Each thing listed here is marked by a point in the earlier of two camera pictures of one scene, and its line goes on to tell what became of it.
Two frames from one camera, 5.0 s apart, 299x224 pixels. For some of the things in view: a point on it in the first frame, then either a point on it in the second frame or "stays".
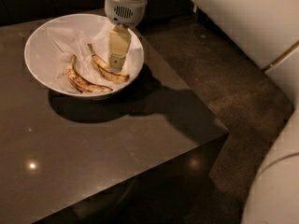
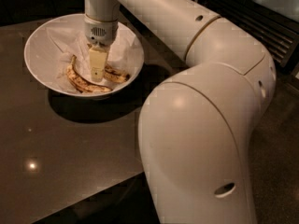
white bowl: (70, 54) stays
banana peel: (104, 67) stays
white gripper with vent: (125, 11) to (100, 32)
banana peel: (80, 84) stays
